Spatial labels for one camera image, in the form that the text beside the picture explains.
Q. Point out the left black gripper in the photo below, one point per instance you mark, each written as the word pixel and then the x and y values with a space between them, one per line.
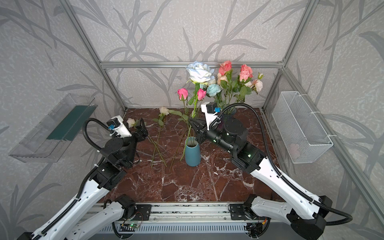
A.
pixel 139 129

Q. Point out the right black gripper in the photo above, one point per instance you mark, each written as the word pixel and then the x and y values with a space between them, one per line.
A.
pixel 198 129

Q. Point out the magenta rosebud stem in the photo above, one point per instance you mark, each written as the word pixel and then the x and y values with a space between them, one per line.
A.
pixel 183 96
pixel 200 95

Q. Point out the teal ceramic cylinder vase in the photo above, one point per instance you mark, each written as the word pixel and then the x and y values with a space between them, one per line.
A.
pixel 192 152

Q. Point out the purple blue glass vase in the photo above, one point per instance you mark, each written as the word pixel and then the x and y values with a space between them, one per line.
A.
pixel 230 112

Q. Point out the light blue white rose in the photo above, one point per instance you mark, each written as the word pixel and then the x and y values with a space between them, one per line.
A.
pixel 200 75

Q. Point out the dark pink rose stem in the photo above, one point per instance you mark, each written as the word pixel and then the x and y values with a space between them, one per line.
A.
pixel 226 69

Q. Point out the pink rose flower stem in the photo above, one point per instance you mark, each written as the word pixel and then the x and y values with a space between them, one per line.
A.
pixel 243 85

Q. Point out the pale pink peony flower stem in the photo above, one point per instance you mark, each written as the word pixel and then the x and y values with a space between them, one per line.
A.
pixel 257 84

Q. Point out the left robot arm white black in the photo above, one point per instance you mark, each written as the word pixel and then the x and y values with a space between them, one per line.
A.
pixel 118 155

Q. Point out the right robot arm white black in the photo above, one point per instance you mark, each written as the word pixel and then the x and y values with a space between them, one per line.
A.
pixel 306 213

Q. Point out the cream white rose stem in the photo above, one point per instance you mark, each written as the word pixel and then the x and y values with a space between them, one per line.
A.
pixel 135 124

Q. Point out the peach cream rose stem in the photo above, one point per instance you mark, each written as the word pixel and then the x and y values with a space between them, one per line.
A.
pixel 160 120

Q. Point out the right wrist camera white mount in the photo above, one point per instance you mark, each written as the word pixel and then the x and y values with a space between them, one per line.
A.
pixel 211 111

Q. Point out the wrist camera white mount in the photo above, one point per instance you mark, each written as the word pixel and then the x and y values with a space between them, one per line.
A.
pixel 117 128
pixel 211 111

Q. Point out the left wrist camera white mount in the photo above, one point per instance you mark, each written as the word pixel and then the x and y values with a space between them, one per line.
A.
pixel 117 128

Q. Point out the horizontal aluminium frame bar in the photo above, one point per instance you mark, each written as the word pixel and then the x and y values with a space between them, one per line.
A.
pixel 131 65

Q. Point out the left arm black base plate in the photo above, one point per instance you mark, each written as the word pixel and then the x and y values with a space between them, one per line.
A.
pixel 142 213

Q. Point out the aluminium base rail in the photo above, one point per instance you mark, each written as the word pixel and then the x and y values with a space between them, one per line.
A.
pixel 210 212

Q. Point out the clear plastic wall shelf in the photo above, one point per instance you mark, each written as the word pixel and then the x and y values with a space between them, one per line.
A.
pixel 47 142

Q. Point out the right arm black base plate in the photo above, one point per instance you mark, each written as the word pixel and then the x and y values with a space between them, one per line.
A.
pixel 237 212

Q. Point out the white wire mesh basket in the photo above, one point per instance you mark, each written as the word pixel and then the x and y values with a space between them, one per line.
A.
pixel 304 136

